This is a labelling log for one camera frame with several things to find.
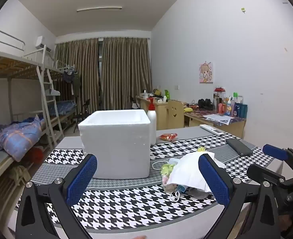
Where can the white face mask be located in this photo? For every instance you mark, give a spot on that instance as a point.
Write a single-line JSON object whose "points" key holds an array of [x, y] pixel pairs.
{"points": [[188, 169]]}

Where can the hanging dark clothes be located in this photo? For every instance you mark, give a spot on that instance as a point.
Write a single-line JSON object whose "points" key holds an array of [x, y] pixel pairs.
{"points": [[71, 79]]}

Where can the black folding chair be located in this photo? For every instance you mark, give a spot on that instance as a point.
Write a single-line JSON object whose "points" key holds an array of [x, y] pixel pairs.
{"points": [[83, 115]]}

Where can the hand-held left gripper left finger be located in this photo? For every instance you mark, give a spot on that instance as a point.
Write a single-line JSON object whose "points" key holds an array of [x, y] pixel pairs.
{"points": [[81, 179]]}

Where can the group of toiletry bottles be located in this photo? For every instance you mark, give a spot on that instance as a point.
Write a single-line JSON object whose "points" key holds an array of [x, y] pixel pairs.
{"points": [[233, 108]]}

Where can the green floral tissue pack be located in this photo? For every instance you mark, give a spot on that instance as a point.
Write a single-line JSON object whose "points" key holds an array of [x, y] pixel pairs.
{"points": [[167, 173]]}

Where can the blue plaid quilt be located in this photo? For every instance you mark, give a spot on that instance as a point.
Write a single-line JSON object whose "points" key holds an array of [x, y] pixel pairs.
{"points": [[14, 135]]}

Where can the black phone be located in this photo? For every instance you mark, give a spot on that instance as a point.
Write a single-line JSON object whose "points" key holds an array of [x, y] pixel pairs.
{"points": [[239, 147]]}

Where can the white air conditioner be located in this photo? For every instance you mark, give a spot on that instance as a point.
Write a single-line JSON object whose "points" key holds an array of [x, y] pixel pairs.
{"points": [[43, 43]]}

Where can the wooden desk with patterned cloth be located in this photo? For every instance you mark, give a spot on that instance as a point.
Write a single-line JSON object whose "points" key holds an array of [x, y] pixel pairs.
{"points": [[236, 127]]}

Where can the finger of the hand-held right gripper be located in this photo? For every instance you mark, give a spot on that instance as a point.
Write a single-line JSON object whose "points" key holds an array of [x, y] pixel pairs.
{"points": [[274, 152], [261, 173]]}

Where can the grey cloth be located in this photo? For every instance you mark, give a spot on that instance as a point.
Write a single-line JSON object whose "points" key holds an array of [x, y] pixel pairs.
{"points": [[198, 193]]}

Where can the ceiling tube light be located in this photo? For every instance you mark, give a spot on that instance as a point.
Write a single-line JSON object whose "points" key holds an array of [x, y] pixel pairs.
{"points": [[99, 9]]}

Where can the black white houndstooth tablecloth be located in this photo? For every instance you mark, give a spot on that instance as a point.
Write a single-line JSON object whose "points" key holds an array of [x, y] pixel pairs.
{"points": [[126, 204]]}

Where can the cartoon wall poster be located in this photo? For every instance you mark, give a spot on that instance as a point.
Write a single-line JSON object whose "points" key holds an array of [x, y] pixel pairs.
{"points": [[206, 72]]}

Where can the red snack packet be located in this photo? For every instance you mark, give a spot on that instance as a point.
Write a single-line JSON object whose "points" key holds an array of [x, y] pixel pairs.
{"points": [[167, 137]]}

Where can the red bag under bed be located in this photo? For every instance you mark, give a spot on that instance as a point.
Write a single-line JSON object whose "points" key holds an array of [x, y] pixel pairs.
{"points": [[36, 154]]}

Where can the yellow item on desk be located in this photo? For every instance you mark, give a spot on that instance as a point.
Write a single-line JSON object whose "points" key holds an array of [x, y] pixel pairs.
{"points": [[187, 109]]}

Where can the white foam box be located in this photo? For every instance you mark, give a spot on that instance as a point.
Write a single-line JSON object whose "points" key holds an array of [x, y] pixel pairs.
{"points": [[114, 144]]}

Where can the white remote control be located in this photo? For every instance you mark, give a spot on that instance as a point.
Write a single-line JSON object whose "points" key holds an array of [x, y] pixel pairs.
{"points": [[211, 129]]}

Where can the white pot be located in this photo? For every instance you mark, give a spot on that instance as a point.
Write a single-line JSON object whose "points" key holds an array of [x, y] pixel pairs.
{"points": [[144, 96]]}

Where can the printed paper sheets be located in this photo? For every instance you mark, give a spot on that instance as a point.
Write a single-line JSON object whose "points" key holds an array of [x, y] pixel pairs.
{"points": [[217, 119]]}

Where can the brown curtain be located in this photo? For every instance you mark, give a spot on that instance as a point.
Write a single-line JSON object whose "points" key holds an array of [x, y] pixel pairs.
{"points": [[126, 72], [76, 74]]}

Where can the steel thermos with red lid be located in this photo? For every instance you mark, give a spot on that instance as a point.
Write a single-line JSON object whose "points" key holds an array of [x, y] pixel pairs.
{"points": [[217, 97]]}

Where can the white metal bunk bed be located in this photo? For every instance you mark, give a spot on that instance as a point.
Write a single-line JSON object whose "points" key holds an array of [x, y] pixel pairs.
{"points": [[61, 72], [17, 62]]}

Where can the green bag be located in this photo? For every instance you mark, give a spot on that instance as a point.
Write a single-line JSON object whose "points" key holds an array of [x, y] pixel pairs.
{"points": [[167, 94]]}

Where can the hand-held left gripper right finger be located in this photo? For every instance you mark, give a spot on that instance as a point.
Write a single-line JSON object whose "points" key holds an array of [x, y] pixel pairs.
{"points": [[215, 179]]}

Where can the blue plaid mattress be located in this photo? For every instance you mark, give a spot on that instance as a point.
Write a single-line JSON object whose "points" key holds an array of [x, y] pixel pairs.
{"points": [[61, 107]]}

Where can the white pump bottle red top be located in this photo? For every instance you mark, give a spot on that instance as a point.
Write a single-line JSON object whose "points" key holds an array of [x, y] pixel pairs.
{"points": [[152, 124]]}

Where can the beige cloth under bed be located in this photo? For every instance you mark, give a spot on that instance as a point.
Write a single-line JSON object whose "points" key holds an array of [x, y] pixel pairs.
{"points": [[19, 175]]}

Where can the wooden chair with smiley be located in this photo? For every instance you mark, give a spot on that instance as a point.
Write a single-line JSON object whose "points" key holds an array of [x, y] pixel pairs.
{"points": [[175, 114]]}

